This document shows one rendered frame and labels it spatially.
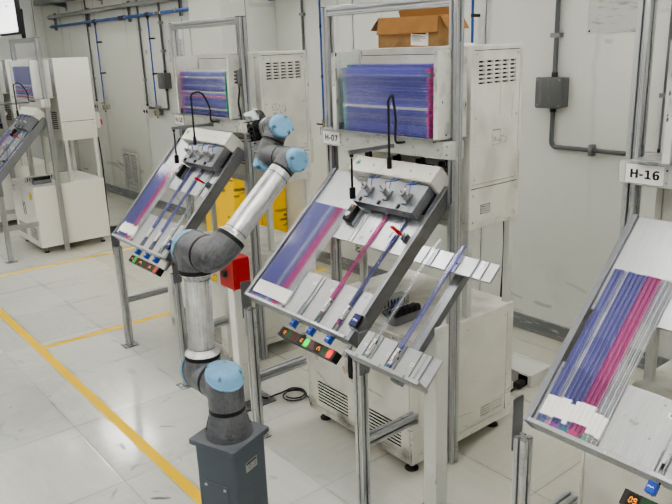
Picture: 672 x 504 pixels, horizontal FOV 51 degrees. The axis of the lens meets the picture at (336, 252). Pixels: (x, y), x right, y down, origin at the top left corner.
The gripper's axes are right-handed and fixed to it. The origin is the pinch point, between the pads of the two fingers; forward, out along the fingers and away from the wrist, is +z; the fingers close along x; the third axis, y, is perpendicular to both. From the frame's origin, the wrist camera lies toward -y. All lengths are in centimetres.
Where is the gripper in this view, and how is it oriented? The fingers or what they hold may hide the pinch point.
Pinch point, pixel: (257, 129)
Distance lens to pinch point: 265.5
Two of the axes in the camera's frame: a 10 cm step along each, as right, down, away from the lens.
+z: -4.0, -1.1, 9.1
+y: -9.0, 2.6, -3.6
